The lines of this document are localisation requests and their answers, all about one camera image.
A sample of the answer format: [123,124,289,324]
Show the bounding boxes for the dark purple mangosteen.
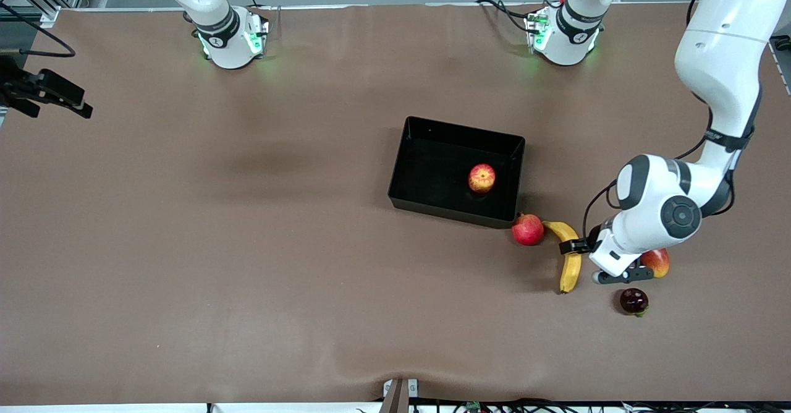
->
[620,287,649,318]

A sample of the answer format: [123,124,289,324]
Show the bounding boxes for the red yellow mango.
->
[641,248,670,278]

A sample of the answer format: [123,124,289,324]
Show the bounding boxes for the red pomegranate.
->
[511,213,545,246]

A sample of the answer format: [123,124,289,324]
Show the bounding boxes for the black left arm base cable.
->
[475,0,548,33]

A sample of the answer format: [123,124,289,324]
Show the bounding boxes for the yellow banana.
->
[543,221,583,294]

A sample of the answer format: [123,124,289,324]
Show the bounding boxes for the brown table cover cloth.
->
[0,2,791,406]

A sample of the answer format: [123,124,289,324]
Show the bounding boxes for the black plastic box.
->
[387,116,526,229]

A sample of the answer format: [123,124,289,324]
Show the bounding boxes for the red yellow apple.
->
[468,163,496,194]

